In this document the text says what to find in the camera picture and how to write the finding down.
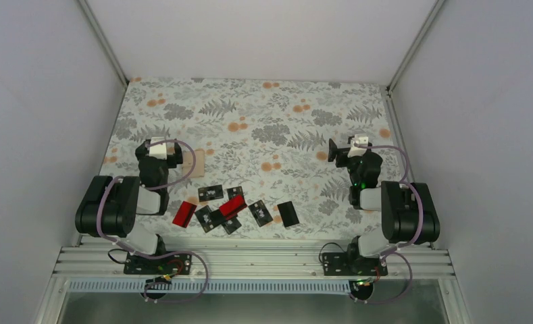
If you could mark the black card right of pile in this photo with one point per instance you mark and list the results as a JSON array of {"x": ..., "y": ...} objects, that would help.
[{"x": 260, "y": 213}]

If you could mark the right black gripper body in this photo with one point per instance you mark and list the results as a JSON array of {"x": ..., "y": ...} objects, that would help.
[{"x": 342, "y": 152}]

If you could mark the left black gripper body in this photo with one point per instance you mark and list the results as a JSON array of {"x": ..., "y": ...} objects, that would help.
[{"x": 174, "y": 159}]

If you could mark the red card left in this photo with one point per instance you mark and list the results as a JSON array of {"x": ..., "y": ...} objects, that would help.
[{"x": 184, "y": 214}]

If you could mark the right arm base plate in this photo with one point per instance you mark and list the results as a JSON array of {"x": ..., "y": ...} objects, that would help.
[{"x": 340, "y": 264}]

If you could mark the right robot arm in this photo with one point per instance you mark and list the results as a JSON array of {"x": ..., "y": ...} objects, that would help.
[{"x": 408, "y": 213}]

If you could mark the black card small top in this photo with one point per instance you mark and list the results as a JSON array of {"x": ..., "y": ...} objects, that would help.
[{"x": 234, "y": 191}]

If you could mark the plain black card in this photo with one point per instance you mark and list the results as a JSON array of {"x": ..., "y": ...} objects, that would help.
[{"x": 288, "y": 214}]

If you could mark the aluminium rail frame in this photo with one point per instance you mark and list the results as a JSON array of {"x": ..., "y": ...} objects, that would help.
[{"x": 230, "y": 258}]

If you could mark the floral table mat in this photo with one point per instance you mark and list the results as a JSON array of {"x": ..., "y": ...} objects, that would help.
[{"x": 269, "y": 137}]

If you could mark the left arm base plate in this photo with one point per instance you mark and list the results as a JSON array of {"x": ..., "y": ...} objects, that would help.
[{"x": 179, "y": 263}]

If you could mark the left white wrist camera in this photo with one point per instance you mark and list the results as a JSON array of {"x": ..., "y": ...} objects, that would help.
[{"x": 157, "y": 148}]

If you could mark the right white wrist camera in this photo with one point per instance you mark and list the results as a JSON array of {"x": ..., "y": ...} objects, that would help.
[{"x": 359, "y": 145}]

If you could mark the black card bottom centre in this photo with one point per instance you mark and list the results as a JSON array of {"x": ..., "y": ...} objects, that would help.
[{"x": 231, "y": 225}]

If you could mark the red card centre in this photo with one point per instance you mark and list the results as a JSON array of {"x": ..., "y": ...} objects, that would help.
[{"x": 231, "y": 208}]

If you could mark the red card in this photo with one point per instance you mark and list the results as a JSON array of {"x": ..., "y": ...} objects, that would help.
[
  {"x": 184, "y": 214},
  {"x": 231, "y": 208}
]

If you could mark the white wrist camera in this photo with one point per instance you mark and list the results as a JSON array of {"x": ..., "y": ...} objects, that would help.
[
  {"x": 157, "y": 148},
  {"x": 359, "y": 145}
]

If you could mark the grey cable duct strip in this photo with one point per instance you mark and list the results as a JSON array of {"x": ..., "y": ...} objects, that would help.
[{"x": 214, "y": 286}]

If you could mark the black VIP card top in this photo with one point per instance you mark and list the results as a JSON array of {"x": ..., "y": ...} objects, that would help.
[{"x": 210, "y": 193}]

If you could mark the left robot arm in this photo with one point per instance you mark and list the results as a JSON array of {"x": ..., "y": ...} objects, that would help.
[{"x": 110, "y": 205}]

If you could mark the black VIP card lower-left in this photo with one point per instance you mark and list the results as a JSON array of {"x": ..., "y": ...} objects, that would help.
[{"x": 206, "y": 219}]

